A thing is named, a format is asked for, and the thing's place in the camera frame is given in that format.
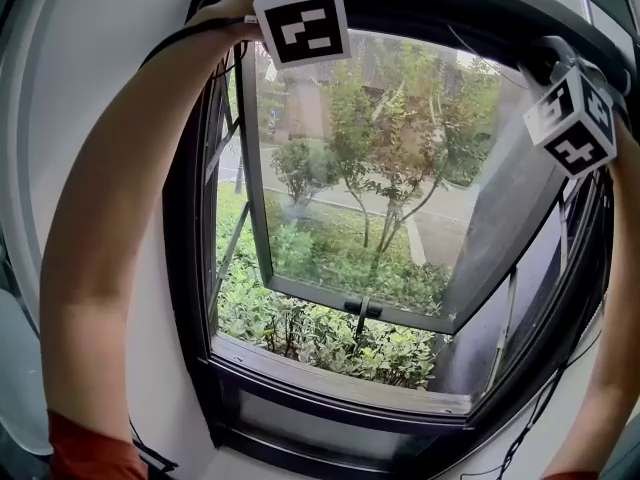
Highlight green bushes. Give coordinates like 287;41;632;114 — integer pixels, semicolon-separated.
214;182;451;392

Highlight metal scissor window stay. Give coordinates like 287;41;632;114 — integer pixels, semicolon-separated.
207;53;242;170

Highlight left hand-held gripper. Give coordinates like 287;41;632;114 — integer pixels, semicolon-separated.
252;0;352;72

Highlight open glass window sash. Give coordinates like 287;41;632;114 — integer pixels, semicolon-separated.
234;27;566;335

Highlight person's left forearm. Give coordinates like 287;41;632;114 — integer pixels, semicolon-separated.
39;0;264;449

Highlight black cable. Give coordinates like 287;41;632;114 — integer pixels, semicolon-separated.
134;12;256;77
459;317;609;480

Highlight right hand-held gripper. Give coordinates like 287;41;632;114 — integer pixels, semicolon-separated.
522;52;621;179

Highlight person's right forearm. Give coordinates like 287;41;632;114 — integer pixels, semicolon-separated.
542;112;640;480

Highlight white plastic chair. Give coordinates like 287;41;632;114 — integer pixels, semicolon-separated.
0;287;54;457

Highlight black window sash handle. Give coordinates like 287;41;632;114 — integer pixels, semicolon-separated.
343;295;384;339

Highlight small trees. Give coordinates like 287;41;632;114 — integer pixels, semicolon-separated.
269;37;501;255

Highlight black window frame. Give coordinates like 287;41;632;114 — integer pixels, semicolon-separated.
162;0;640;480

